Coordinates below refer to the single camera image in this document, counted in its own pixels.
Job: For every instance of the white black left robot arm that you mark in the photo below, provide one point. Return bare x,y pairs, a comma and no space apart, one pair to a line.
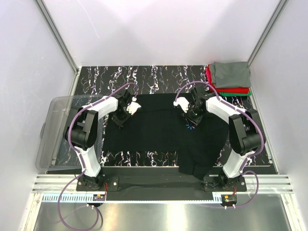
82,127

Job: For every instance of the folded grey t shirt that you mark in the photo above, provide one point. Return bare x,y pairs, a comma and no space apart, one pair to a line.
230,75

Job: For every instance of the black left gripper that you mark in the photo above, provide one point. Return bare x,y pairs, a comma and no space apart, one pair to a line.
120,120

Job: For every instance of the left aluminium corner post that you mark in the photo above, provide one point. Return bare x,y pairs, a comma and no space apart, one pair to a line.
56,34

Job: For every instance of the folded green t shirt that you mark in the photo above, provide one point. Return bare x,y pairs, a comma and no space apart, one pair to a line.
230,94

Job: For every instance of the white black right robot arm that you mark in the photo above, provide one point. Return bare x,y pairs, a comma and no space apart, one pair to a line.
246,134

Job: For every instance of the clear plastic bin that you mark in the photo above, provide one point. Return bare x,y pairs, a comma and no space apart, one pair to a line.
54,151

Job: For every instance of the black t shirt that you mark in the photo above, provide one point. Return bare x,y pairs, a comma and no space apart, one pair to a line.
158,135

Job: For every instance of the black marble pattern mat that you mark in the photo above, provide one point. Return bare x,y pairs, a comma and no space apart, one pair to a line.
150,79

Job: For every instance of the aluminium frame rail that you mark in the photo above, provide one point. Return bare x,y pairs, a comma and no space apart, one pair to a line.
54,183

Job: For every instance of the aluminium corner post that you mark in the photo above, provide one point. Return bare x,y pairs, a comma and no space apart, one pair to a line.
268,28
56,34

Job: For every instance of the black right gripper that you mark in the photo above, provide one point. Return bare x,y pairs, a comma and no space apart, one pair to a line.
195,119

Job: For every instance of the right aluminium corner post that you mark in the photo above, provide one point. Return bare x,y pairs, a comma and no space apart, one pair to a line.
268,28

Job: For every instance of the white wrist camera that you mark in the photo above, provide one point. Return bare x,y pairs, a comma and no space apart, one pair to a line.
182,103
133,107

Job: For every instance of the folded red t shirt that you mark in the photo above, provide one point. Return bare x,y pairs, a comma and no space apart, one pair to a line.
234,90

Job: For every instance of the white slotted cable duct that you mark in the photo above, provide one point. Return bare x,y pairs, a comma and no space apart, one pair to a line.
74,198

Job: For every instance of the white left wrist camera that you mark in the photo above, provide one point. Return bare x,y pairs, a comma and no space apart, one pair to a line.
133,107

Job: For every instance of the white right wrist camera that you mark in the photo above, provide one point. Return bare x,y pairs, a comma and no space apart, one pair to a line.
182,103

